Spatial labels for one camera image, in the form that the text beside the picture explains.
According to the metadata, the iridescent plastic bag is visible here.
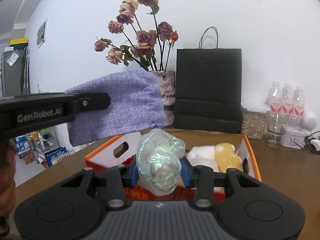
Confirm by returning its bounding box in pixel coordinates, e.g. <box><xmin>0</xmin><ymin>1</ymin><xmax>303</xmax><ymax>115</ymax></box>
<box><xmin>136</xmin><ymin>128</ymin><xmax>185</xmax><ymax>197</ymax></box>

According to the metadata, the purple knitted pouch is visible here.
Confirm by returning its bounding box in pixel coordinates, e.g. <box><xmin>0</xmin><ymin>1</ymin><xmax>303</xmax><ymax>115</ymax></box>
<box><xmin>65</xmin><ymin>70</ymin><xmax>166</xmax><ymax>146</ymax></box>

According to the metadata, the person left hand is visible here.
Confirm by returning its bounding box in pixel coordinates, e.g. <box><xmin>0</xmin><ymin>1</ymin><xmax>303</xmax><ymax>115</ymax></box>
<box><xmin>1</xmin><ymin>140</ymin><xmax>17</xmax><ymax>216</ymax></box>

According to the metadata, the orange cardboard box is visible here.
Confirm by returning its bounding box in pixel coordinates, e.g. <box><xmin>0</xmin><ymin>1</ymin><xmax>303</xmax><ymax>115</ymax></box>
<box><xmin>85</xmin><ymin>127</ymin><xmax>261</xmax><ymax>200</ymax></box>

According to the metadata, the white yellow plush toy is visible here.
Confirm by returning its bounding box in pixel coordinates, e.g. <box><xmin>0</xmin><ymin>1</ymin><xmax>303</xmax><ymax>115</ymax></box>
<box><xmin>186</xmin><ymin>142</ymin><xmax>243</xmax><ymax>173</ymax></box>

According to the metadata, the grey refrigerator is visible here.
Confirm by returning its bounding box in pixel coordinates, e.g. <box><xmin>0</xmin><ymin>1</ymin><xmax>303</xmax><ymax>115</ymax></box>
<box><xmin>1</xmin><ymin>44</ymin><xmax>30</xmax><ymax>96</ymax></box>

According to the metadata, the clear jar with seeds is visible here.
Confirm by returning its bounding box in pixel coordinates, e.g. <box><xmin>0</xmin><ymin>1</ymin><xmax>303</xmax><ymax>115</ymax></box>
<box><xmin>241</xmin><ymin>101</ymin><xmax>270</xmax><ymax>140</ymax></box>

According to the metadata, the black paper bag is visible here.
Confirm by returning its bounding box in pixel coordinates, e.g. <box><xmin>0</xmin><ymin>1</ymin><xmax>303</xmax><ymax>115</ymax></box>
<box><xmin>174</xmin><ymin>38</ymin><xmax>242</xmax><ymax>134</ymax></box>

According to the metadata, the dried rose bouquet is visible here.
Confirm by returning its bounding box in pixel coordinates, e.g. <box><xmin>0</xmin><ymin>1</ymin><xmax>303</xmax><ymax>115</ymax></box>
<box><xmin>94</xmin><ymin>0</ymin><xmax>179</xmax><ymax>72</ymax></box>

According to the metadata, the purple textured vase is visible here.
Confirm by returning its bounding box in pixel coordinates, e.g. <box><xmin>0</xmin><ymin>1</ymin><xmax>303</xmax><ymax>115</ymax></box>
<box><xmin>151</xmin><ymin>70</ymin><xmax>176</xmax><ymax>126</ymax></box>

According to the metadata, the empty glass cup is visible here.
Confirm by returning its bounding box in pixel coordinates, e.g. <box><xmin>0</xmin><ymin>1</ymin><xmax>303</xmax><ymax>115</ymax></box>
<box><xmin>266</xmin><ymin>112</ymin><xmax>286</xmax><ymax>148</ymax></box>

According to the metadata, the white tin box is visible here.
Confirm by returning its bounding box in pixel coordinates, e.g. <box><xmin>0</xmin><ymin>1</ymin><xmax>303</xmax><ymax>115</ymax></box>
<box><xmin>280</xmin><ymin>125</ymin><xmax>310</xmax><ymax>150</ymax></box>

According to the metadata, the left water bottle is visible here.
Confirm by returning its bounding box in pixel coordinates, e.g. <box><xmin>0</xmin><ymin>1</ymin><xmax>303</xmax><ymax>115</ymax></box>
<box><xmin>267</xmin><ymin>81</ymin><xmax>282</xmax><ymax>113</ymax></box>

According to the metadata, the water bottle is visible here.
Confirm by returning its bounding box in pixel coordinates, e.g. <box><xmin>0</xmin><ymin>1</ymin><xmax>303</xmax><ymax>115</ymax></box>
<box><xmin>267</xmin><ymin>81</ymin><xmax>282</xmax><ymax>113</ymax></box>
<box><xmin>281</xmin><ymin>83</ymin><xmax>294</xmax><ymax>114</ymax></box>
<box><xmin>293</xmin><ymin>86</ymin><xmax>305</xmax><ymax>117</ymax></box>

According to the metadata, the middle water bottle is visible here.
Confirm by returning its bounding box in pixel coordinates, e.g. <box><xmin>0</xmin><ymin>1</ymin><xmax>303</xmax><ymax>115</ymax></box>
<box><xmin>281</xmin><ymin>83</ymin><xmax>294</xmax><ymax>114</ymax></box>

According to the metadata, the right water bottle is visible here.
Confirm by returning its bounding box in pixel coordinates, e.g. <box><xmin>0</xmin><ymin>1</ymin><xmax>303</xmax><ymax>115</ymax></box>
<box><xmin>293</xmin><ymin>86</ymin><xmax>305</xmax><ymax>117</ymax></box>

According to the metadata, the white charger with cable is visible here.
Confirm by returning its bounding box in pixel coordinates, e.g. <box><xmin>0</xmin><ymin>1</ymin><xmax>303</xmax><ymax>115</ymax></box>
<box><xmin>304</xmin><ymin>131</ymin><xmax>320</xmax><ymax>155</ymax></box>

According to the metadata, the white round camera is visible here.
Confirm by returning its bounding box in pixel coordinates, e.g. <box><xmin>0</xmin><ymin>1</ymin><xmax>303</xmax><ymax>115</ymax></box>
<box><xmin>302</xmin><ymin>111</ymin><xmax>317</xmax><ymax>131</ymax></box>

